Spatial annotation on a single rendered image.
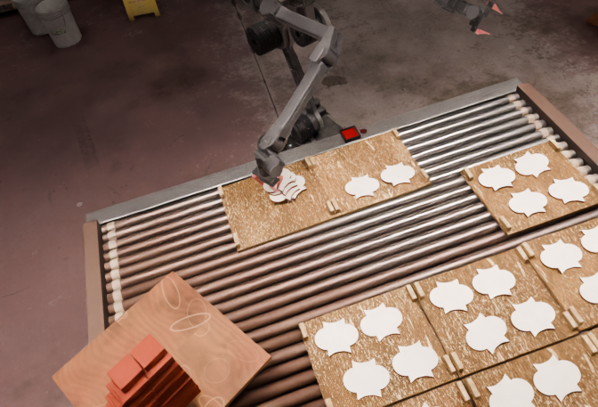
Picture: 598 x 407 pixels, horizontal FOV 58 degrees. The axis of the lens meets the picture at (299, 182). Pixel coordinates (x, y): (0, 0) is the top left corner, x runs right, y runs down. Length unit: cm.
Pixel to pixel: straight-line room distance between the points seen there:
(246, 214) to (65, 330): 154
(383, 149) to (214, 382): 120
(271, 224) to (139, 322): 62
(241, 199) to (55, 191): 210
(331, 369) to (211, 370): 38
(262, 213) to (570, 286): 114
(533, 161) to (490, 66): 211
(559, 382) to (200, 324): 111
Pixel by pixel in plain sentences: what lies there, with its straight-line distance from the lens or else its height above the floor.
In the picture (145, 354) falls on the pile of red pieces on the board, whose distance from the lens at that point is 151.
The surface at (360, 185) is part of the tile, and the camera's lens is 220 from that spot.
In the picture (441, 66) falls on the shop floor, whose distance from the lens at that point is 436.
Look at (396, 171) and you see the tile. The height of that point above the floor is 95.
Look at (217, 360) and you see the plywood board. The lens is 177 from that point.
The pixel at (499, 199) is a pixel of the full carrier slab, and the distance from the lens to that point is 221.
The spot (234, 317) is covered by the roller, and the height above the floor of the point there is 92.
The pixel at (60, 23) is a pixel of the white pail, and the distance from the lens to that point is 546.
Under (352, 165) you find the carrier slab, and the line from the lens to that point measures 229.
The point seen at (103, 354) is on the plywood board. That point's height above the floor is 104.
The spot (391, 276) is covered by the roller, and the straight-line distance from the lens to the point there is 199.
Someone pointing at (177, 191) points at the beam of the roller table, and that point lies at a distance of 240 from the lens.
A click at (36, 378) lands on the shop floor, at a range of 332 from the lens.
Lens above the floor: 261
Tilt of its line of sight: 48 degrees down
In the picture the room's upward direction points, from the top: 11 degrees counter-clockwise
